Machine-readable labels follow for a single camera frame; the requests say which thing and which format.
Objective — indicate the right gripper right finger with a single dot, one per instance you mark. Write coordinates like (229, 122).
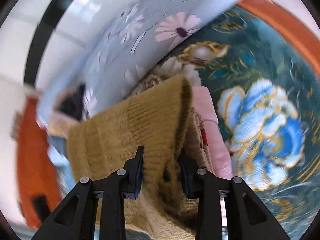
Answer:
(247, 216)

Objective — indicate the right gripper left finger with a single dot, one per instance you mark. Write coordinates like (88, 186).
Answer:
(75, 216)

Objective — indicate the orange wooden headboard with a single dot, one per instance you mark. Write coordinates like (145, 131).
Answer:
(36, 175)

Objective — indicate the blue floral duvet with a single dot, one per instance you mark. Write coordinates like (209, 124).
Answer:
(126, 49)

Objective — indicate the pink sweater with yellow letters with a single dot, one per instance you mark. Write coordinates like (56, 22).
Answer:
(59, 123)

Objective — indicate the teal floral bed sheet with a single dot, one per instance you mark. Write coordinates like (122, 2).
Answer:
(266, 98)

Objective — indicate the pink folded garment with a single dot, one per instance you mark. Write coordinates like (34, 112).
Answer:
(219, 155)

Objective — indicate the white glossy wardrobe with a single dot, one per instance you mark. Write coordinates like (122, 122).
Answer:
(40, 37)

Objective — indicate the black garment pile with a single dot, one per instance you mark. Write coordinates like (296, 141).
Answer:
(72, 104)

